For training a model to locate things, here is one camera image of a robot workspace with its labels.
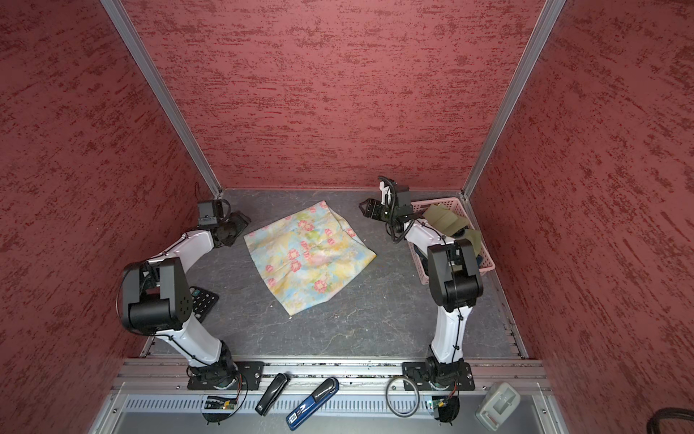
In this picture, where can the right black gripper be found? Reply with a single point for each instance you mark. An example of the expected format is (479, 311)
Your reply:
(371, 202)

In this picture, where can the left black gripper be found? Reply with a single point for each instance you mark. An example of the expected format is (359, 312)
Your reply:
(241, 221)

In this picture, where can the floral pastel skirt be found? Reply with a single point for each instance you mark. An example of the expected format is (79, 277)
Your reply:
(306, 258)

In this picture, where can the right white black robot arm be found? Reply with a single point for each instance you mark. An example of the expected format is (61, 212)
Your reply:
(449, 251)

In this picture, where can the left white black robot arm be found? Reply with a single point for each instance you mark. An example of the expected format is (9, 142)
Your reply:
(156, 300)

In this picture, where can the black calculator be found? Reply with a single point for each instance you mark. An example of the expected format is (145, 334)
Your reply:
(203, 302)

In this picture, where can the pink plastic basket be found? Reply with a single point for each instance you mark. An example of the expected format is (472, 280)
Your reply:
(420, 237)

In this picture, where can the olive green skirt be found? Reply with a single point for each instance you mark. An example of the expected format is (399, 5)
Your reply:
(448, 218)

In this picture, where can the left circuit board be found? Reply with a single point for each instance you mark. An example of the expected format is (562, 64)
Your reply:
(225, 404)

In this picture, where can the circuit board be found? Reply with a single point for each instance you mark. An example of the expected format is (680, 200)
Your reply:
(443, 409)
(225, 404)

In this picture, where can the blue black stapler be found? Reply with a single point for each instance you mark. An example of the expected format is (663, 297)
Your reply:
(312, 403)

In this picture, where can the right circuit board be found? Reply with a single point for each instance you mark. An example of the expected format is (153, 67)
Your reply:
(443, 409)

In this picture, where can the grey plastic holder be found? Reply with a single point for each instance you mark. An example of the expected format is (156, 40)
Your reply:
(497, 406)

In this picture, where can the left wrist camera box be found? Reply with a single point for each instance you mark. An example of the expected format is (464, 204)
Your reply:
(213, 212)

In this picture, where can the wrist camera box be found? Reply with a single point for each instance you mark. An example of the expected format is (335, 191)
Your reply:
(389, 190)
(213, 212)

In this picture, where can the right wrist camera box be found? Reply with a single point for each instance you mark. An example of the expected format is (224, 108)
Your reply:
(389, 190)

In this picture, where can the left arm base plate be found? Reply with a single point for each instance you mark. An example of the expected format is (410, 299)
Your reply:
(250, 372)

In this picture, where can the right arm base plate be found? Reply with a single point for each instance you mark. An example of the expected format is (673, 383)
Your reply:
(431, 375)

